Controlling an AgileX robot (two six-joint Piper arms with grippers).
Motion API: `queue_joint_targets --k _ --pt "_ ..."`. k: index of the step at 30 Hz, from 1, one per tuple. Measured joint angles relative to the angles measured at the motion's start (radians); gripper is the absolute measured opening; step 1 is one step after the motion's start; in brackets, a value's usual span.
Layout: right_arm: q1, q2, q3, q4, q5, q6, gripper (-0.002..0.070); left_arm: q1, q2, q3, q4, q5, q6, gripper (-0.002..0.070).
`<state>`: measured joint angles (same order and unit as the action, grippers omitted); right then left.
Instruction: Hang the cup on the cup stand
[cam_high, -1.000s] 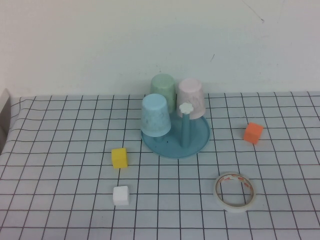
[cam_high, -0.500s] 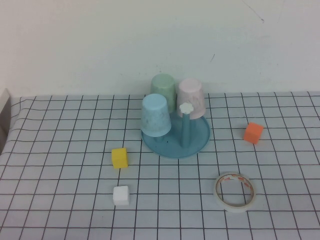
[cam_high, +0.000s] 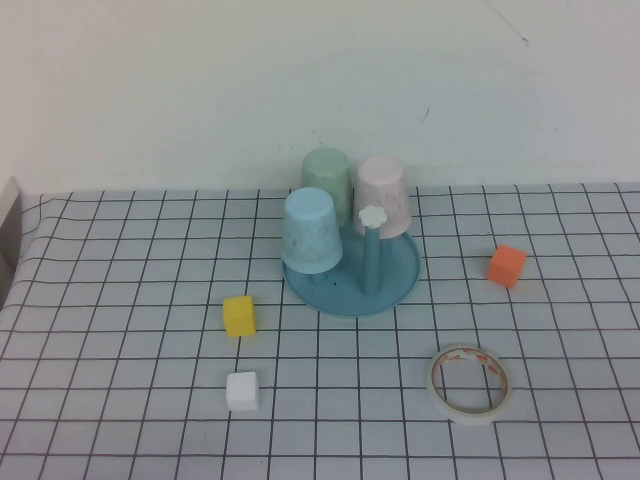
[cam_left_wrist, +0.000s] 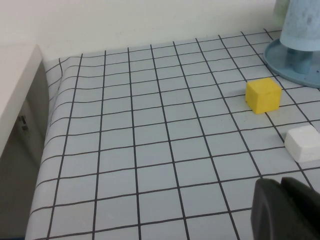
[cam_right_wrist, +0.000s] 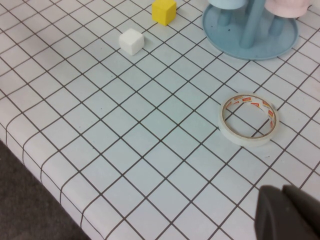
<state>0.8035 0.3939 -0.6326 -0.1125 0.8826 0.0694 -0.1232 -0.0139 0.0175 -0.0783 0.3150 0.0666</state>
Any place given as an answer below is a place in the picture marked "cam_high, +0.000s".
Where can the yellow foam cube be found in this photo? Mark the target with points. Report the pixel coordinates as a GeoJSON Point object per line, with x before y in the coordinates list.
{"type": "Point", "coordinates": [240, 317]}

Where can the white grey side panel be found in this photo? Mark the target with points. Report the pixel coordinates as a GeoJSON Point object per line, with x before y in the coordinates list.
{"type": "Point", "coordinates": [7, 225]}

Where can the orange foam cube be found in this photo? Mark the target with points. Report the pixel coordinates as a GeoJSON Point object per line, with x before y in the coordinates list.
{"type": "Point", "coordinates": [506, 266]}

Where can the white tape roll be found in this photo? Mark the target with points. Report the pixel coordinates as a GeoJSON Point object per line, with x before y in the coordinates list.
{"type": "Point", "coordinates": [470, 418]}

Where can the light blue plastic cup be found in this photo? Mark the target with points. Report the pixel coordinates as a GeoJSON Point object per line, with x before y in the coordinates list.
{"type": "Point", "coordinates": [312, 230]}

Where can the blue cup stand with pegs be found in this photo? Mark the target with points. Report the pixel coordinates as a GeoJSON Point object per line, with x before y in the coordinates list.
{"type": "Point", "coordinates": [390, 280]}

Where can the light green plastic cup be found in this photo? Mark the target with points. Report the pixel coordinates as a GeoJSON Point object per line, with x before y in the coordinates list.
{"type": "Point", "coordinates": [325, 170]}

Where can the black grid checkered tablecloth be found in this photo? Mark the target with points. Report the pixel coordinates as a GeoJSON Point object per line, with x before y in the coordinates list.
{"type": "Point", "coordinates": [150, 440]}

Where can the white foam cube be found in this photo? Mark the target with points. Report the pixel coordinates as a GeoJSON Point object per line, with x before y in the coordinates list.
{"type": "Point", "coordinates": [242, 392]}

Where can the light pink plastic cup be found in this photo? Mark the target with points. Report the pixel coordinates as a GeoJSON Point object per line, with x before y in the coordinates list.
{"type": "Point", "coordinates": [382, 185]}

